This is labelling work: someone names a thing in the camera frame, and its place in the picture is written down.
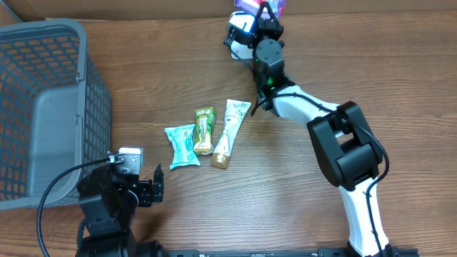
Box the purple pad package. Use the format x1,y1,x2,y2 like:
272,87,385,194
234,0,286,19

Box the teal snack packet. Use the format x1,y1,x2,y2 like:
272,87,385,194
164,124,201,170

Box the green snack packet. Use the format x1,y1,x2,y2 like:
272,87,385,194
194,107,216,156

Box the white tube gold cap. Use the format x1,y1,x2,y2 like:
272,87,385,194
211,99,251,169

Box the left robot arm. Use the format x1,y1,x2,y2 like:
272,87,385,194
76,164,169,257

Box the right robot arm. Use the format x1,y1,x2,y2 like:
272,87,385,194
252,1,390,256

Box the white barcode scanner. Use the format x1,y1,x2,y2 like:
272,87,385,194
228,11,256,59

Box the grey plastic mesh basket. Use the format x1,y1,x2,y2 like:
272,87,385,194
1,19,111,210

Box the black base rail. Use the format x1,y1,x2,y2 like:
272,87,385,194
168,246,420,257

